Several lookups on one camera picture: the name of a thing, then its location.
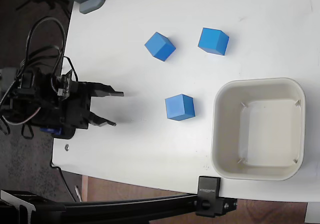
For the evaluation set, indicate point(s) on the black table clamp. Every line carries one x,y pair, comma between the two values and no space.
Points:
208,196

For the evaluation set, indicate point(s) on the blue servo motor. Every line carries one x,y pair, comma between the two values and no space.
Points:
51,131

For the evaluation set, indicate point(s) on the small camera circuit board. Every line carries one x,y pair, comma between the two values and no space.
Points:
66,84

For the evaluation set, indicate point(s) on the small metal screw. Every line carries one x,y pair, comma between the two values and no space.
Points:
67,147

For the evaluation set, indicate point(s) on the white square plastic bin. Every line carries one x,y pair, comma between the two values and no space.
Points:
262,126

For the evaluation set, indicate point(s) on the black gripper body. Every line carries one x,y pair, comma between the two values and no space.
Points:
76,104

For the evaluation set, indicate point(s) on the blue cube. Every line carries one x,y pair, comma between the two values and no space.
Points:
160,46
178,107
212,41

